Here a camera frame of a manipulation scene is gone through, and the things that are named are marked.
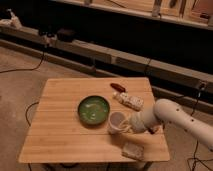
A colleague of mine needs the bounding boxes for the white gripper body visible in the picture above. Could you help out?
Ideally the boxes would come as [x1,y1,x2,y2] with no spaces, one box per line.
[129,108,159,133]

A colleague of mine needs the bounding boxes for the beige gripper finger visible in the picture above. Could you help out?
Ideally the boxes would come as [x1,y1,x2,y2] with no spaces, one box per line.
[118,118,133,133]

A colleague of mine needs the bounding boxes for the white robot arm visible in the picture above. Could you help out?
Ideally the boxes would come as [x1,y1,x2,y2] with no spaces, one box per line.
[118,99,213,151]

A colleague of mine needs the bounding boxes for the green ceramic bowl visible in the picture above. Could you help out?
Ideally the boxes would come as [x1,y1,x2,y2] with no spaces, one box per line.
[77,95,110,125]

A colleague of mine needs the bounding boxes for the dark red small object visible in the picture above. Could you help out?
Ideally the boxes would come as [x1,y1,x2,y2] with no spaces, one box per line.
[110,83,126,92]

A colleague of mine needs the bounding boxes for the wooden table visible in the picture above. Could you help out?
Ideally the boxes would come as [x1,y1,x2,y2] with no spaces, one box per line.
[19,77,170,163]

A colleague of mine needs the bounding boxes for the black box on ledge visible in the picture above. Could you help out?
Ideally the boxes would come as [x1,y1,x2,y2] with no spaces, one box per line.
[57,29,76,42]

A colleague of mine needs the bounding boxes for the white object far left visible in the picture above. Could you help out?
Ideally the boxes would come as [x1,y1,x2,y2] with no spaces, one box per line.
[0,9,22,29]

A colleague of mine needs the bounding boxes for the black cable right floor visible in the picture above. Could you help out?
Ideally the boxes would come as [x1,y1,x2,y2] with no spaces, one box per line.
[186,83,213,171]

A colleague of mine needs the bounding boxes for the black cable floor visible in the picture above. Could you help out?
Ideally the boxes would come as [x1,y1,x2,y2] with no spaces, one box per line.
[186,83,213,171]
[0,46,46,128]

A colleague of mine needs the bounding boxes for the black cable left floor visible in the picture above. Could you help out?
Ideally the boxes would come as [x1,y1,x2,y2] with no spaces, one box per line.
[0,46,46,128]

